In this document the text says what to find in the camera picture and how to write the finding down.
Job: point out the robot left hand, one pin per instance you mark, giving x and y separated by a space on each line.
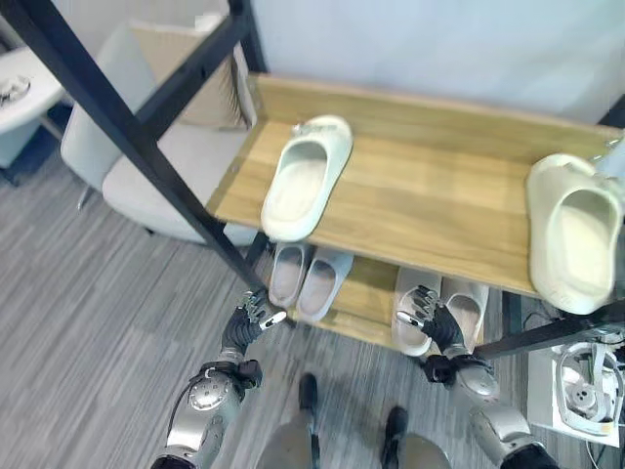
240 328

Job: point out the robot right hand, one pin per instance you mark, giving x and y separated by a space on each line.
439 324

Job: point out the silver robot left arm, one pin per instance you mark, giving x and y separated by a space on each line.
205 405

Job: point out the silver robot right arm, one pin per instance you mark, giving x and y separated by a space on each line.
488 410

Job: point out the cream slide slipper on lower shelf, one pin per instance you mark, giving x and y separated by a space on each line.
412 312
464 303

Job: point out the beige closed-toe house slipper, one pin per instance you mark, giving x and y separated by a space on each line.
285 273
320 288

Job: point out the silver robot left leg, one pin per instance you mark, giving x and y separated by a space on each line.
307 425

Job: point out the silver robot leg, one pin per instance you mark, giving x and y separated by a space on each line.
405 439
307 425

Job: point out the silver robot right leg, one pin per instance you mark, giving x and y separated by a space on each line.
405 439

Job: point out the white VR headset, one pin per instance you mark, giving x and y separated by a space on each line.
588 386

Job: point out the white slide slipper with charms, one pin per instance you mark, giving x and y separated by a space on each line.
307 181

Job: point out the grey upholstered chair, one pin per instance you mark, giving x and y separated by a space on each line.
127 161

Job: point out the beige cushion with fringe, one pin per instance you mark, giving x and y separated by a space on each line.
205 88

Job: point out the white round table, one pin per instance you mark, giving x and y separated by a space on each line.
22 98

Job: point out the small item on table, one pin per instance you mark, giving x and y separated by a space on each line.
12 90

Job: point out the wooden shoe rack black frame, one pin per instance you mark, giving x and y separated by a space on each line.
390 166

